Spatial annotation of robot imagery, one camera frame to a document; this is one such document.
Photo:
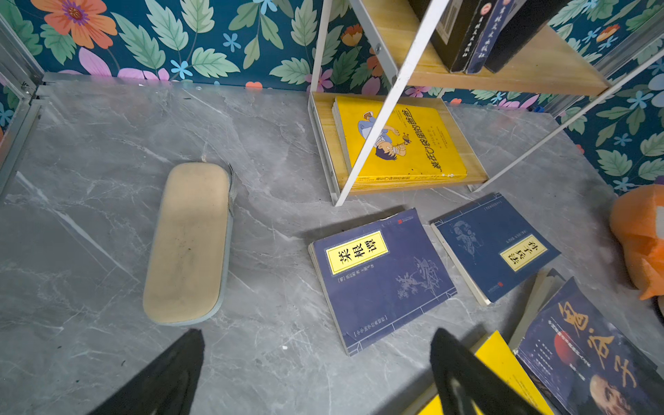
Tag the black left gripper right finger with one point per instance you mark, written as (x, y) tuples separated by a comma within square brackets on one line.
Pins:
[(466, 386)]

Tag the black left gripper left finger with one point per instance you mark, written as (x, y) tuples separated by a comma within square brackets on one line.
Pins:
[(166, 386)]

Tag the yellow cartoon cover book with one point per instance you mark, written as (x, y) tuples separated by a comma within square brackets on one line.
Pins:
[(493, 352)]

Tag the black book on shelf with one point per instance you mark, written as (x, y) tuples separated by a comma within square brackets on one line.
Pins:
[(458, 32)]

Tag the orange shark plush toy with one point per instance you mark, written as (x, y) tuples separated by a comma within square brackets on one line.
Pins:
[(636, 220)]

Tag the wooden white-frame bookshelf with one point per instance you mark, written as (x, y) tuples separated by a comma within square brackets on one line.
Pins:
[(546, 64)]

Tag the dark blue yellow-label book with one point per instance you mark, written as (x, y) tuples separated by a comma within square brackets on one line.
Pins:
[(378, 277)]

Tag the navy book small label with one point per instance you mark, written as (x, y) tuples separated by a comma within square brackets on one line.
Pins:
[(493, 246)]

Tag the yellow book in shelf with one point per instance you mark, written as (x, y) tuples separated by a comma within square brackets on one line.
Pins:
[(414, 146)]

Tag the black wolf cover book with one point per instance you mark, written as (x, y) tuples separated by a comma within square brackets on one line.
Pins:
[(521, 29)]

